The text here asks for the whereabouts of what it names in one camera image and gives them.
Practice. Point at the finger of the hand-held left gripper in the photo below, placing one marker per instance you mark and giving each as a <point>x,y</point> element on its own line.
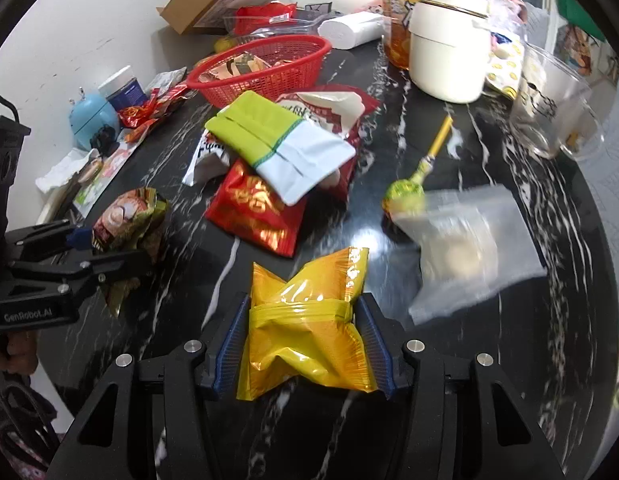
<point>79,238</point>
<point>119,264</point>

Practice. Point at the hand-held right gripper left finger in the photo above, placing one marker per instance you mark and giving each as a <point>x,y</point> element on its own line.
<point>228,350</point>

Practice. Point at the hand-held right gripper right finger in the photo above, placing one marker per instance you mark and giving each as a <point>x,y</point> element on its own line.
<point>377,350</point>

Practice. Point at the green and brown snack packet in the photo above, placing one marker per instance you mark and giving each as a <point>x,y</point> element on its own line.
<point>127,220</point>

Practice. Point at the yellow snack packet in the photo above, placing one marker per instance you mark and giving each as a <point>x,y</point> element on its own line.
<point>304,330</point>

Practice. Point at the clear plastic snack bag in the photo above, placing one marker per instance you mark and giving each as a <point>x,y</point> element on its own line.
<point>464,255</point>

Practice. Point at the red gold-print snack packet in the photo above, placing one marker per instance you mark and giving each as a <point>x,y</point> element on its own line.
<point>254,210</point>

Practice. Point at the green and white packet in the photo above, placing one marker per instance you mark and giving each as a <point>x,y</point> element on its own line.
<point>269,140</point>

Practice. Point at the red plastic basket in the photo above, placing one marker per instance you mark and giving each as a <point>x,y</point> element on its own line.
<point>284,75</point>

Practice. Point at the person's left hand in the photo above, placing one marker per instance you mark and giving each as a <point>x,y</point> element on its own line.
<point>12,355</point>

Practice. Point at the crumpled white paper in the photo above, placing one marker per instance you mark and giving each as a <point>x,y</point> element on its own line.
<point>59,172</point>

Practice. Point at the flat pictured snack packet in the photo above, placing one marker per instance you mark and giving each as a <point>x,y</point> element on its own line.
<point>102,170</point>

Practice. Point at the small black object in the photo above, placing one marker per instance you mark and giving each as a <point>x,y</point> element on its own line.
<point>103,140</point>

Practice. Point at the light blue round container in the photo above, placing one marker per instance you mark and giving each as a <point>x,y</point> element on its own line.
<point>89,115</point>

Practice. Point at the white black-print snack bag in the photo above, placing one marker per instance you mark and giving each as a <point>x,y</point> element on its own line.
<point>207,160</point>

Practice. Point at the crumpled red wrappers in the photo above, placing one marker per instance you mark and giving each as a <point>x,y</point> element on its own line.
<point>149,107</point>

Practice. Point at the dark jar with white lid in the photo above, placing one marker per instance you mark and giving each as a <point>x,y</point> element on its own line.
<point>124,90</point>

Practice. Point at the green wrapped lollipop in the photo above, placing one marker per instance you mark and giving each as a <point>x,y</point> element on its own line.
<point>404,195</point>

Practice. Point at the brown and white snack packet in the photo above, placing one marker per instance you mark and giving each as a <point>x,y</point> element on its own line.
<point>234,67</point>

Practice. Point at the white red-print snack bag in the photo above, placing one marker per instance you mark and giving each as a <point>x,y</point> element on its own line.
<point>334,110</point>

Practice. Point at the clear plastic container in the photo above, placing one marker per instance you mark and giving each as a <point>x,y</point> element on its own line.
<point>274,17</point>

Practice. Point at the glass mug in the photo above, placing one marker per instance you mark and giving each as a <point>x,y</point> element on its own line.
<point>549,105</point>

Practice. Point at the white lidded pot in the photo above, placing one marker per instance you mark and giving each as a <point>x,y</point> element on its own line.
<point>447,50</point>

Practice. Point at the yellow smiley print bag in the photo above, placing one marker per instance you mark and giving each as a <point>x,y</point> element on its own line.
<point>504,67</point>

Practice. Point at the white tissue roll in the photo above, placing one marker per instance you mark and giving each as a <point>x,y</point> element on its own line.
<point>349,30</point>

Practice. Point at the amber liquid bottle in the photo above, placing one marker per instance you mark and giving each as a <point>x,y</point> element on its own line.
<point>397,25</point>

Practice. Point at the pink plastic bag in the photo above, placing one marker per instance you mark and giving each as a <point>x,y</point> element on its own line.
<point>509,10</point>

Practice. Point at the colourful printed picture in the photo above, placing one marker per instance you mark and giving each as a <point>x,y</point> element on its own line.
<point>589,52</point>

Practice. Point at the green board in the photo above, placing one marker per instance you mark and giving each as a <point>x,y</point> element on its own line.
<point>582,10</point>

